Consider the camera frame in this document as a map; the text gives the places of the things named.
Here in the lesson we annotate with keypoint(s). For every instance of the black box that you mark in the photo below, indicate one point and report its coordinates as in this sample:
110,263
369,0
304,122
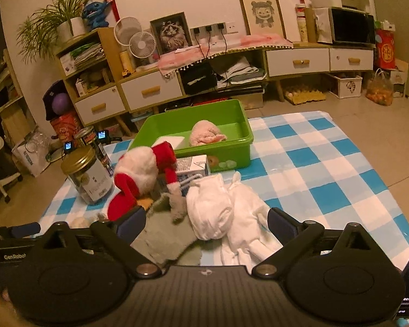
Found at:
197,76

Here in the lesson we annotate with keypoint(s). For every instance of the white plush toy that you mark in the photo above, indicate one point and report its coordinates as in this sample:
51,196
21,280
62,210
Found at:
163,242

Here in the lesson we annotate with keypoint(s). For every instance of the red gift bag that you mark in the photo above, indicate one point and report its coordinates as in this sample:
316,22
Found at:
385,51

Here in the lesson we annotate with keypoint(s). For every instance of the purple ball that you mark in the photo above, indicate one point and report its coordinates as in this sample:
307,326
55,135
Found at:
61,102

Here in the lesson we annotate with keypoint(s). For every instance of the tall white canister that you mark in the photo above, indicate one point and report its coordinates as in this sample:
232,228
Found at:
301,27

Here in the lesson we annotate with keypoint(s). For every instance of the framed cat picture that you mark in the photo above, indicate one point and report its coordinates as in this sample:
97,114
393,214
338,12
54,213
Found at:
170,34

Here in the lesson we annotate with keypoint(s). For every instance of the santa plush toy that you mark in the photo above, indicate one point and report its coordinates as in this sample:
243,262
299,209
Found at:
139,170

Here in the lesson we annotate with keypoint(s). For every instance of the white cloth toy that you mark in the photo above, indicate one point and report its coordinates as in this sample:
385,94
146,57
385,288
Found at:
245,224

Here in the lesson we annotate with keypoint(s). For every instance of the printed tin can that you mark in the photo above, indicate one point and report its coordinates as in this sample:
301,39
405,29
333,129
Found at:
102,160

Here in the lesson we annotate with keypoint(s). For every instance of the blue alien plush toy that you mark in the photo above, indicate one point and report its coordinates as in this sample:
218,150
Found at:
93,13

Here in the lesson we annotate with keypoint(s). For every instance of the potted green plant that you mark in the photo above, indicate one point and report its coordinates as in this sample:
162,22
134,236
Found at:
70,27

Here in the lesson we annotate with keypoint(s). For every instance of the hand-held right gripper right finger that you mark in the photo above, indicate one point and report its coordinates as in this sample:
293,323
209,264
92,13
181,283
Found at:
280,224

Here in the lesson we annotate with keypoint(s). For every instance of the stack of papers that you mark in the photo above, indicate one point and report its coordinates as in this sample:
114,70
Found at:
240,70

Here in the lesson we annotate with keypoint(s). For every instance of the white storage crate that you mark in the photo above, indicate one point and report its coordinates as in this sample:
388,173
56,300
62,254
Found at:
349,87

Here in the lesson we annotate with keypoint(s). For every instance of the bread plush toy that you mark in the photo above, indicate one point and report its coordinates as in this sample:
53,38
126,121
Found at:
143,202

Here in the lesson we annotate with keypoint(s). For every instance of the plastic bag of oranges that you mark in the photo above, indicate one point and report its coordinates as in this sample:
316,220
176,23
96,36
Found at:
380,95

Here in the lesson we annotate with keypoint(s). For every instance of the wooden shelf cabinet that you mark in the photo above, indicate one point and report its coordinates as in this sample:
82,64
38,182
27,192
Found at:
100,105

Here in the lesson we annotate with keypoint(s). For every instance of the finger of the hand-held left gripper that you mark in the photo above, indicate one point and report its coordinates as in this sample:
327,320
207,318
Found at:
24,229

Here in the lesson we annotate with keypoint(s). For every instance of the egg tray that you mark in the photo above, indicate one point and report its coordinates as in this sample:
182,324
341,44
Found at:
305,94

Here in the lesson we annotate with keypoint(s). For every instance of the open cardboard box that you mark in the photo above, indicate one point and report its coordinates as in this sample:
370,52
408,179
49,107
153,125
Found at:
399,76

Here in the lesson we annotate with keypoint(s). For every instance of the small white desk fan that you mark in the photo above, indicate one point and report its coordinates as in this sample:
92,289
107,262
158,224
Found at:
142,44

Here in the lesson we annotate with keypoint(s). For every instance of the white cloth bundle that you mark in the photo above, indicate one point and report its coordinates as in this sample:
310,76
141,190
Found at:
208,211

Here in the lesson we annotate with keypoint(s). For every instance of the white office chair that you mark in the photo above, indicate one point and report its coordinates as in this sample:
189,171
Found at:
0,163

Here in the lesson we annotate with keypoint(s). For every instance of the orange printed box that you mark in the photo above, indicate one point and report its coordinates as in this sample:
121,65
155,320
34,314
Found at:
66,126

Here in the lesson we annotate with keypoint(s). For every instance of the pink tasselled cloth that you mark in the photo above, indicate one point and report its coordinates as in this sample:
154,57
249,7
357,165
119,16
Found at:
259,42

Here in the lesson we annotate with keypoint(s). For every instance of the white box in bin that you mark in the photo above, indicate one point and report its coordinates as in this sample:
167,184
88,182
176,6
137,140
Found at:
170,141

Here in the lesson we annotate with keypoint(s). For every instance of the framed cartoon picture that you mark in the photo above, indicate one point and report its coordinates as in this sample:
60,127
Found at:
262,12

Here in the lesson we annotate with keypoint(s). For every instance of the pink plush toy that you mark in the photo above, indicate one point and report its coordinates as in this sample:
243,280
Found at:
206,133

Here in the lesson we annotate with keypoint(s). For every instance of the milk carton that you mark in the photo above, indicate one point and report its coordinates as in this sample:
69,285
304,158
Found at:
194,165

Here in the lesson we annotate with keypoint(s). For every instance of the large white desk fan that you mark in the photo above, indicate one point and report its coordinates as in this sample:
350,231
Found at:
124,29

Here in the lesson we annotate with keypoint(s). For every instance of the wooden cabinet with white drawers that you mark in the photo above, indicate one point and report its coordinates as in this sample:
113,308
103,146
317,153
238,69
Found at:
300,62

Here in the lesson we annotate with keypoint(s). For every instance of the green plastic bin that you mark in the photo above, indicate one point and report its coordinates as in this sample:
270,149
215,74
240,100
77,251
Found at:
238,150

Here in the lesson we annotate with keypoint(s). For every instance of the blue white checkered mat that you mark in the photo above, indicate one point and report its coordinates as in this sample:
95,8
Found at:
310,163

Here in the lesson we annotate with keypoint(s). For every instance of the wall power outlet strip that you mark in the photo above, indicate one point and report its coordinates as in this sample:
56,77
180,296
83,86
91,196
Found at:
230,27

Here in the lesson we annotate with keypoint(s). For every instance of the clear jar with gold lid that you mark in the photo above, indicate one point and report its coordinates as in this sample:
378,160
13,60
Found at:
88,184

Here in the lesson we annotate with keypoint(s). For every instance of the white plastic bag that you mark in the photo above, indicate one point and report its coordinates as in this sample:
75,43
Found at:
30,158

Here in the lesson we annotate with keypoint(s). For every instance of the small black screen device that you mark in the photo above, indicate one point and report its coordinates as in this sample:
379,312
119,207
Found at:
68,146
102,135

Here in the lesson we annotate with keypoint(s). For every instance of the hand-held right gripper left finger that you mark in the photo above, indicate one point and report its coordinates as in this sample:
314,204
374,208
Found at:
133,223

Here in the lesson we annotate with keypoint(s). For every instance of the black microwave oven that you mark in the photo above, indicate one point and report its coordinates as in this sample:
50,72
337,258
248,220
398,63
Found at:
351,25

